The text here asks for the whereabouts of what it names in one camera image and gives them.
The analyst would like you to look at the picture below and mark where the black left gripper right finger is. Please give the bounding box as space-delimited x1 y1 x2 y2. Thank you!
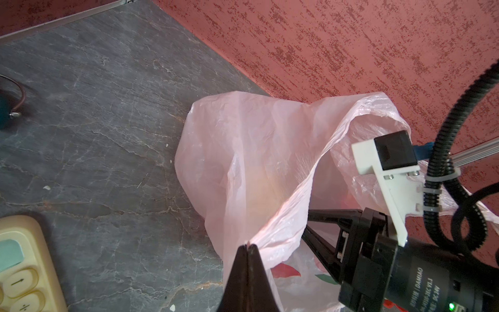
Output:
247 244 279 312

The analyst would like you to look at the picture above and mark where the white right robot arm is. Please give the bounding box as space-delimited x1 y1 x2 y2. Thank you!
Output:
302 208 498 311

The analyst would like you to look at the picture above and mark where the yellow calculator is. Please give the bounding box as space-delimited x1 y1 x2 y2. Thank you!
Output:
1 215 68 312

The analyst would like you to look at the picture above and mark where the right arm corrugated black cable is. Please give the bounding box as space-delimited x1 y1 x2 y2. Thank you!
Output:
422 60 499 270

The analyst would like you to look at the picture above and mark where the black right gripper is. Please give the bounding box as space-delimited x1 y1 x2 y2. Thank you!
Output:
301 208 396 311

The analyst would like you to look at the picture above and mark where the right back corner aluminium profile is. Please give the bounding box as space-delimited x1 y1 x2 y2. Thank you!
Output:
450 137 499 167

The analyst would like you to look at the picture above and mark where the green alarm clock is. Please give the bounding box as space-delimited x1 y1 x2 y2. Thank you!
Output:
1 75 27 130

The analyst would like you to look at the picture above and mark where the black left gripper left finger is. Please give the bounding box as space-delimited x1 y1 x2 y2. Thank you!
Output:
217 245 248 312

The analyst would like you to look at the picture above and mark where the left wall base aluminium strip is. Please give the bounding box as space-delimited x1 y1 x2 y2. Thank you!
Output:
1 0 128 44

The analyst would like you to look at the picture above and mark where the pink plastic bag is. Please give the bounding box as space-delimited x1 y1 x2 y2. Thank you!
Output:
175 92 498 311

